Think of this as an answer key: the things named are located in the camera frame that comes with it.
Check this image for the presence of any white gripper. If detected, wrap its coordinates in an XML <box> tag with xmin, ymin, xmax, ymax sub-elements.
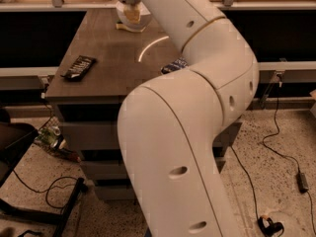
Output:
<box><xmin>119</xmin><ymin>0</ymin><xmax>141</xmax><ymax>25</ymax></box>

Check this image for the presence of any white bowl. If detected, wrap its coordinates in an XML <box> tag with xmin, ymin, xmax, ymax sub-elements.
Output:
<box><xmin>117</xmin><ymin>3</ymin><xmax>152</xmax><ymax>33</ymax></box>

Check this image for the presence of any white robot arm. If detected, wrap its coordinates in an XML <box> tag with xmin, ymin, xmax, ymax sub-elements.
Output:
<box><xmin>118</xmin><ymin>0</ymin><xmax>259</xmax><ymax>237</ymax></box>

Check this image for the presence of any green yellow sponge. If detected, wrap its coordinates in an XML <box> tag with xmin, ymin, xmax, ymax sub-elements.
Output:
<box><xmin>116</xmin><ymin>22</ymin><xmax>128</xmax><ymax>31</ymax></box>

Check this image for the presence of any grey drawer cabinet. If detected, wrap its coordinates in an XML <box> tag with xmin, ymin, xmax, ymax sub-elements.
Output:
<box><xmin>45</xmin><ymin>8</ymin><xmax>244</xmax><ymax>201</ymax></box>

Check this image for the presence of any blue chip bag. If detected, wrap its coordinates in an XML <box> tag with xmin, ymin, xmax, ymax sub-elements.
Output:
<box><xmin>161</xmin><ymin>57</ymin><xmax>188</xmax><ymax>74</ymax></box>

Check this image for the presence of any black candy bar wrapper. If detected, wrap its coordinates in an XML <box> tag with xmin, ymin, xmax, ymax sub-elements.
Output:
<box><xmin>61</xmin><ymin>55</ymin><xmax>97</xmax><ymax>82</ymax></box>

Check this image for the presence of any black chair base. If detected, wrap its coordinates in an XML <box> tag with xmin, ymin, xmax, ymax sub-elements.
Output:
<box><xmin>0</xmin><ymin>107</ymin><xmax>89</xmax><ymax>237</ymax></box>

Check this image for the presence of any wire basket with bottles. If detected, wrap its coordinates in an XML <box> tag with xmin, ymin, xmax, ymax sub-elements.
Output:
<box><xmin>35</xmin><ymin>117</ymin><xmax>80</xmax><ymax>163</ymax></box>

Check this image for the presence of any black cable on floor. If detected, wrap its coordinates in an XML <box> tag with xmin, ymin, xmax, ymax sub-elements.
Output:
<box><xmin>13</xmin><ymin>168</ymin><xmax>80</xmax><ymax>209</ymax></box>

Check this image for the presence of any black power adapter cable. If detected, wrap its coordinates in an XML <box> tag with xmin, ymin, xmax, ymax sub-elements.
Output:
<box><xmin>262</xmin><ymin>97</ymin><xmax>316</xmax><ymax>235</ymax></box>

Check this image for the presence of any black cable with plug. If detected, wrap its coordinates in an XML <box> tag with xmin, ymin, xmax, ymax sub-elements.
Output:
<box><xmin>230</xmin><ymin>145</ymin><xmax>285</xmax><ymax>237</ymax></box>

